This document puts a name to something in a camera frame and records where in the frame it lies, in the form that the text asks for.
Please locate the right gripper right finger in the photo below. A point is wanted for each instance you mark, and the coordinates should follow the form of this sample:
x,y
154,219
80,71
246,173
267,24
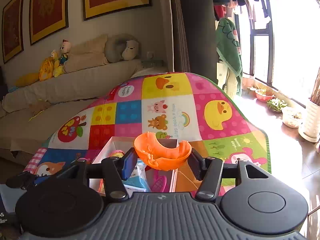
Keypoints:
x,y
209,172

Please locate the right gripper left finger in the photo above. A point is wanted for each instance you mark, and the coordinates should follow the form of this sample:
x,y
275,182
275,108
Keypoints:
x,y
115,171

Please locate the yellow cup with pink lid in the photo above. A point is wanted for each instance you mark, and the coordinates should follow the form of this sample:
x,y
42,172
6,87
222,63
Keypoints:
x,y
117,153

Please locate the blue white cotton pad pack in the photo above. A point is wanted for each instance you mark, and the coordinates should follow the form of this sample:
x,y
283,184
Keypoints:
x,y
137,181

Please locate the orange plastic toy shell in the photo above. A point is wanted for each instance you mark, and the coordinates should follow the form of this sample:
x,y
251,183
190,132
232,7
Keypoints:
x,y
159,157

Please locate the pink plastic toy utensil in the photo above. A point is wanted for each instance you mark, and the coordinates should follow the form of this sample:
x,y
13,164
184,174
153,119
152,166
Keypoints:
x,y
159,184

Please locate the colourful cartoon play mat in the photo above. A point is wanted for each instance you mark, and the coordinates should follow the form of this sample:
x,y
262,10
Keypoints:
x,y
180,106

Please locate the beige covered sofa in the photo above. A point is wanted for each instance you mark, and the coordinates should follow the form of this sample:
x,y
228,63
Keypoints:
x,y
22,133

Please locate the small brown plush toy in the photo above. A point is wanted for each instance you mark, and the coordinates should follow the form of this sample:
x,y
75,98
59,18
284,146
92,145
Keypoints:
x,y
38,107

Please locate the yellow banana plush pillow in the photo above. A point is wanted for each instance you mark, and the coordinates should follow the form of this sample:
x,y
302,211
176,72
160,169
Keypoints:
x,y
27,79

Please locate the white ribbed plant pot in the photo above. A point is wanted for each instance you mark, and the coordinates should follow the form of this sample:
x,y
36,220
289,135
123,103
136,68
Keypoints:
x,y
309,129

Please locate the yellow orange plush toy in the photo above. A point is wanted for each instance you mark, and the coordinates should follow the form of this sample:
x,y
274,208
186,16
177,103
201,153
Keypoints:
x,y
49,66

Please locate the beige folded cushion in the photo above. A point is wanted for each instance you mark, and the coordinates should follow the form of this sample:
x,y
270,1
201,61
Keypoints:
x,y
87,55

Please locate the green dinosaur towel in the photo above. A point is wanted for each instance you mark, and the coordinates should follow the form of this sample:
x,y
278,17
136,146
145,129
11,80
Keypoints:
x,y
228,49

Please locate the grey neck pillow with bear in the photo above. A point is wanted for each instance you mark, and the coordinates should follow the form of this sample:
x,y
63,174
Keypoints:
x,y
122,47

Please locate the doll with yellow outfit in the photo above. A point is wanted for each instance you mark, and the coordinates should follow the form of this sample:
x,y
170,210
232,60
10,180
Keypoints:
x,y
64,51

